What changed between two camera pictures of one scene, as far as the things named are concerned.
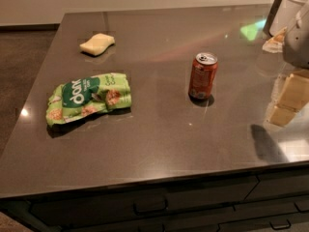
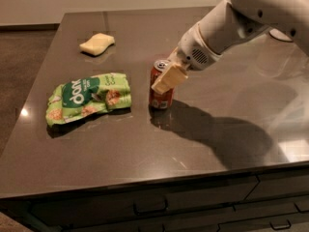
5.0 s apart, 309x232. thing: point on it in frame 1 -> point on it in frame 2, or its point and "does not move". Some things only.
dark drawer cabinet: [272, 201] does not move
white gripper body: [297, 43] -> [192, 51]
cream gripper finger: [294, 96] -> [171, 76]
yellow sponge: [98, 43] does not move
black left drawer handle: [142, 212] does not move
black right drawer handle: [281, 228] does not move
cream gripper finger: [275, 43] -> [174, 58]
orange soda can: [203, 74] -> [157, 100]
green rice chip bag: [86, 95] does not move
